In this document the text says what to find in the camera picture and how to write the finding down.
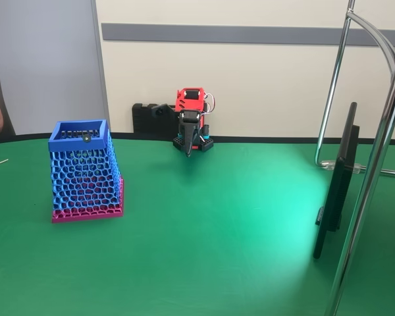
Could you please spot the blue and pink mesh basket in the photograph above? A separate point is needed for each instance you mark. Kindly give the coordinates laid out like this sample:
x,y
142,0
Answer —
x,y
85,171

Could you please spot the clear plastic clip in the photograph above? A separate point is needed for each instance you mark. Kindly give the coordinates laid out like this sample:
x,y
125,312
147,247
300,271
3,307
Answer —
x,y
329,164

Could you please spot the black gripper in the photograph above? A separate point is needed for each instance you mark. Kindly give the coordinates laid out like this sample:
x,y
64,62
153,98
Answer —
x,y
187,129

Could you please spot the black flat monitor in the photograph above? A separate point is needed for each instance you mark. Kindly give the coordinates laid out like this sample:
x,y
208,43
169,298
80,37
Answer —
x,y
339,184

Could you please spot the chrome stand pole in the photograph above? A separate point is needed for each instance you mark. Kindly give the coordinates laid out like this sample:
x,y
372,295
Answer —
x,y
372,184

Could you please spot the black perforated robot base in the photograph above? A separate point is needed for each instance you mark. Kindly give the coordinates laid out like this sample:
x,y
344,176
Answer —
x,y
206,144

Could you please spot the curved chrome tube frame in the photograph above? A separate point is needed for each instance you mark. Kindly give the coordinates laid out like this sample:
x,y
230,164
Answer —
x,y
330,85

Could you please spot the grey wall rail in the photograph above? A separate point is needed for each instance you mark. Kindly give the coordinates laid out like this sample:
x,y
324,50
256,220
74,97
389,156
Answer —
x,y
250,34

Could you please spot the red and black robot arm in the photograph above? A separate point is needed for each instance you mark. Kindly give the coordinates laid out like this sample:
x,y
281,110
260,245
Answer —
x,y
191,98

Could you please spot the dark chair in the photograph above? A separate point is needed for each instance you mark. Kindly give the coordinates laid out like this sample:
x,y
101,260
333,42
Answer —
x,y
5,108

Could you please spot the green table cloth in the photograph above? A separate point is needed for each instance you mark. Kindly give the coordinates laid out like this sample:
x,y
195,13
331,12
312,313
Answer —
x,y
184,256

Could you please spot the black plastic tool case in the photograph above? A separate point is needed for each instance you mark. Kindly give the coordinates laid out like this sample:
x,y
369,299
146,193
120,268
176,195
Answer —
x,y
145,120

